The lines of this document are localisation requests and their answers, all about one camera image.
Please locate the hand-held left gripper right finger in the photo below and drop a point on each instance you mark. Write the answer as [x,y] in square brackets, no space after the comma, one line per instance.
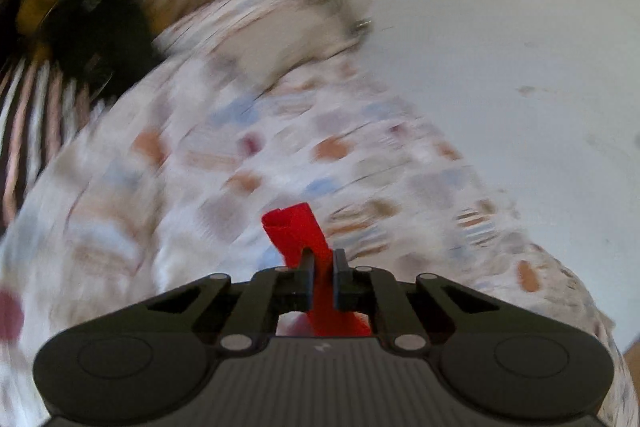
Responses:
[341,277]

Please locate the yellow object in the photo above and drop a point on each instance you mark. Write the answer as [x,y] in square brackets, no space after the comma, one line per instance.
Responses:
[37,4]

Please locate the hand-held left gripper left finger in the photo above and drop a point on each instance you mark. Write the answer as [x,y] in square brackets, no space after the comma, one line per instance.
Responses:
[306,274]

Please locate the red fleece garment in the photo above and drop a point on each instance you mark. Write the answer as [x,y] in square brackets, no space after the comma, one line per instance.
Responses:
[300,232]

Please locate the oval-patterned beige quilt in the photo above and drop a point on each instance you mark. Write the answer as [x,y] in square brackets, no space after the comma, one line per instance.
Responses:
[260,142]

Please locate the black white pink striped blanket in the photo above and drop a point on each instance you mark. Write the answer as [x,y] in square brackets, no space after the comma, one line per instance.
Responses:
[35,117]

